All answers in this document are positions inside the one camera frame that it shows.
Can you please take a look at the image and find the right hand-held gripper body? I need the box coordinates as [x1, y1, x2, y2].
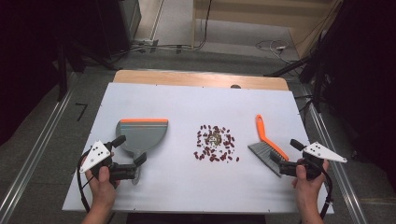
[277, 141, 348, 182]

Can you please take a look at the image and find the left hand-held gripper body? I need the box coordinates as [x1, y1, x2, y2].
[78, 139, 138, 189]

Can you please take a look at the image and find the grey dustpan with orange edge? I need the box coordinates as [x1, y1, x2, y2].
[115, 118, 169, 187]

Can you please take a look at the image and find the orange brush with grey bristles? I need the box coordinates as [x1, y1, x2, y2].
[247, 114, 290, 178]

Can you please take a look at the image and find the pile of red beans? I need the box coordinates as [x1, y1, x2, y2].
[192, 124, 241, 163]

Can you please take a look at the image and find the pile of small green beans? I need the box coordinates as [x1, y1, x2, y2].
[205, 132, 224, 147]

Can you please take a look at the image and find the person's left hand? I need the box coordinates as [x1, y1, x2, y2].
[81, 152, 120, 213]

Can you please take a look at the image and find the person's right hand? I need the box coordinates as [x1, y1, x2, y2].
[291, 158, 331, 217]

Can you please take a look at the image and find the white board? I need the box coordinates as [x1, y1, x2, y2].
[61, 81, 334, 216]

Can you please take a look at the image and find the dark curtain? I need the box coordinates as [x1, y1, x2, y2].
[0, 0, 62, 147]
[321, 0, 396, 194]

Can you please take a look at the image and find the wooden table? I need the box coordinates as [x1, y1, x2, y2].
[112, 69, 290, 91]

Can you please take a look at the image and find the power strip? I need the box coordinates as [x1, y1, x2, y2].
[132, 37, 160, 54]

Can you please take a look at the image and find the black cabinet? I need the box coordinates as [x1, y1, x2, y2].
[59, 0, 143, 62]

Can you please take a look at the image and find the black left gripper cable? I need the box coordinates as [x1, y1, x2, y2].
[76, 148, 95, 215]

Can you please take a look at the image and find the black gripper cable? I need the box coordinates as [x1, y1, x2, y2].
[76, 148, 95, 215]
[318, 169, 334, 220]

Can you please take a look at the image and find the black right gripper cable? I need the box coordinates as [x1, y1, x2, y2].
[318, 169, 334, 220]

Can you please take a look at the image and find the aluminium floor rail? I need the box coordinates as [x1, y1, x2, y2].
[0, 73, 78, 224]
[300, 87, 370, 224]

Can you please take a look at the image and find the white cable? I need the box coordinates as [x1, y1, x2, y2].
[255, 38, 300, 64]

